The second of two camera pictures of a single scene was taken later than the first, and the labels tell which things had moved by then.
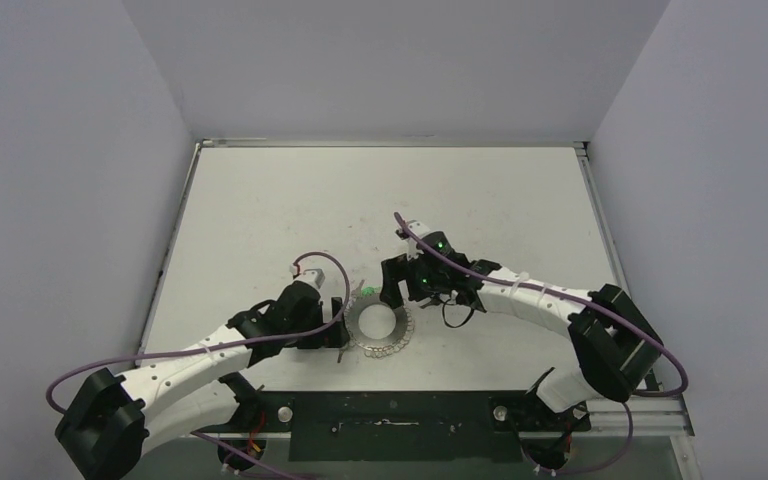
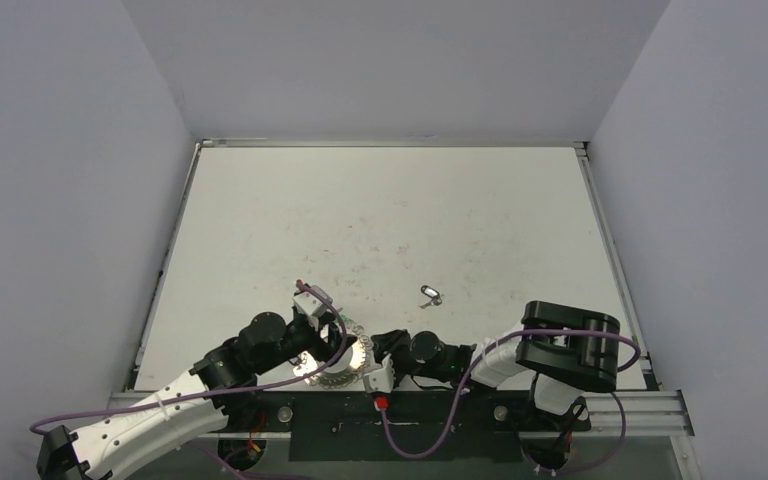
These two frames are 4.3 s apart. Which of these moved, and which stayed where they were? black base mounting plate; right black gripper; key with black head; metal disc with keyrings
Moved: right black gripper; metal disc with keyrings
Stayed: key with black head; black base mounting plate
